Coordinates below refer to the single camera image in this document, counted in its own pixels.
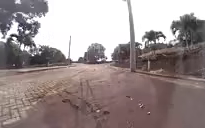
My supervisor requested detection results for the row of trees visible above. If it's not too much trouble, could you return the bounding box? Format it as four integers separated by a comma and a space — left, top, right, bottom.
0, 0, 68, 69
110, 12, 205, 64

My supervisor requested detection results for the grey concrete utility pole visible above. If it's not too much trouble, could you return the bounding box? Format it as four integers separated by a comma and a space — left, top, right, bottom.
123, 0, 138, 73

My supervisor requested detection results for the thin utility pole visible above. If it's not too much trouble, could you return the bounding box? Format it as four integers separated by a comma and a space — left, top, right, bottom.
67, 35, 73, 65

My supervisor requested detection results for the muddy brick paved road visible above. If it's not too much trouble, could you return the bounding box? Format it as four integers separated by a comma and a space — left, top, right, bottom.
0, 62, 205, 128

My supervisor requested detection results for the earth embankment with grass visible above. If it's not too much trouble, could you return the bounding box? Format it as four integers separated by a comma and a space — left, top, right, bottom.
136, 40, 205, 81

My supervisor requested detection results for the pale kerb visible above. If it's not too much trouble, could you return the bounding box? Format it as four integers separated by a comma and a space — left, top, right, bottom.
109, 63, 205, 84
16, 64, 74, 74

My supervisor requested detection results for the tree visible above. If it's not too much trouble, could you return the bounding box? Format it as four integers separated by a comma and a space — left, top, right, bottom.
83, 42, 108, 64

